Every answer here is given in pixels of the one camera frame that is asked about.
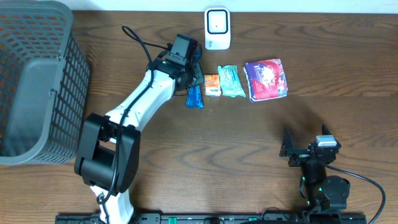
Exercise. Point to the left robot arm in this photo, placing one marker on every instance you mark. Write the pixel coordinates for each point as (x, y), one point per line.
(108, 151)

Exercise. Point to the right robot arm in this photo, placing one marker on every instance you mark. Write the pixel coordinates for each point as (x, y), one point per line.
(326, 195)

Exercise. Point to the blue snack bar wrapper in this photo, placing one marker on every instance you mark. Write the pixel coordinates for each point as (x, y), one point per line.
(194, 98)

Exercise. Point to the red purple snack packet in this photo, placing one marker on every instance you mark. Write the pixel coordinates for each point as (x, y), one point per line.
(266, 80)

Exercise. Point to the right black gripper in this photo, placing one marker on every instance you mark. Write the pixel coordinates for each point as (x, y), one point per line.
(303, 154)

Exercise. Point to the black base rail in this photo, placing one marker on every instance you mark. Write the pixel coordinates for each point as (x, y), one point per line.
(155, 218)

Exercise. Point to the orange tissue packet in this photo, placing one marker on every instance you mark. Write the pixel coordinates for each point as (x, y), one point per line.
(212, 85)

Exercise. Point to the teal wet wipes packet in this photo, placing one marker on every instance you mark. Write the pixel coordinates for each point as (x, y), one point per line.
(230, 82)

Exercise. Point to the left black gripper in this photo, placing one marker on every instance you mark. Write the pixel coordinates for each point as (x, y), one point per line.
(195, 78)

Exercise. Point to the grey plastic mesh basket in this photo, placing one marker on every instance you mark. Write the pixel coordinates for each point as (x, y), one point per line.
(45, 80)

